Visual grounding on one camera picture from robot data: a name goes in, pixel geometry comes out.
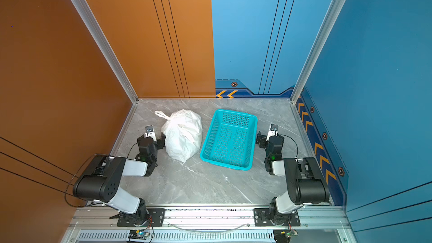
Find white plastic bag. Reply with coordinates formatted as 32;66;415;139
154;109;203;163

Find teal plastic basket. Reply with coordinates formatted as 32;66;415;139
200;109;258;171

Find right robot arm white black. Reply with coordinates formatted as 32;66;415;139
255;133;330;226

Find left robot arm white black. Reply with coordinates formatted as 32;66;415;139
73;134;165;227

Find left circuit board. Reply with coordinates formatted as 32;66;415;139
127;229;151;243

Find circuit board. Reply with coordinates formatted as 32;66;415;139
273;229;298;243
127;229;151;243

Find right circuit board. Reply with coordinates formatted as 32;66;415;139
273;229;298;243

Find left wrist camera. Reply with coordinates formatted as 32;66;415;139
145;125;155;138

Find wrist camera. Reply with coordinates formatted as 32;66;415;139
267;124;279;137
145;125;155;138

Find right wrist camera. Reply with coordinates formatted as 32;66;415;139
267;124;279;137

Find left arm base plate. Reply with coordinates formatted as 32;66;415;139
117;208;165;228

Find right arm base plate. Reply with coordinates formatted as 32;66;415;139
253;208;301;227

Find aluminium front rail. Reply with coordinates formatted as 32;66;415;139
67;205;351;231

